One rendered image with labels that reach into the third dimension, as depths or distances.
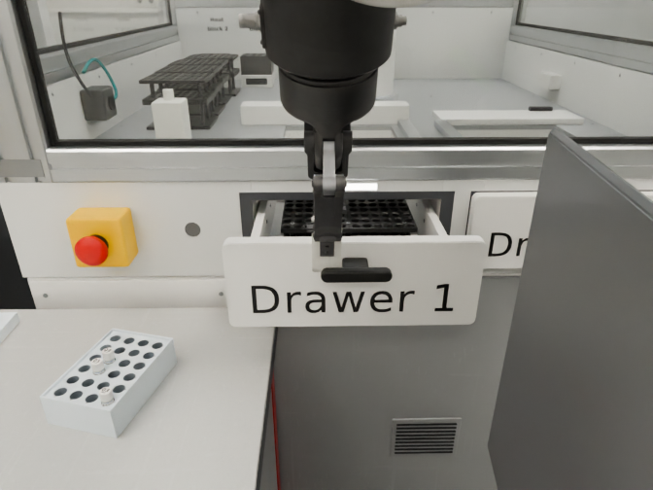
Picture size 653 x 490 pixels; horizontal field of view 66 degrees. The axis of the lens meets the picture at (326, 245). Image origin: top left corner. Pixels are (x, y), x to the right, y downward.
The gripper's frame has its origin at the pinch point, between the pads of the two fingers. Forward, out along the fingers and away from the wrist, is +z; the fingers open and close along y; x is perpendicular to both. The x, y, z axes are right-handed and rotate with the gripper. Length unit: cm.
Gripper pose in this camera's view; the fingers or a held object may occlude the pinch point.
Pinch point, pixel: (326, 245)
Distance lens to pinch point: 52.1
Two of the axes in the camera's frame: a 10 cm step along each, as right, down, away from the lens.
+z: -0.1, 6.9, 7.3
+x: 10.0, -0.1, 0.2
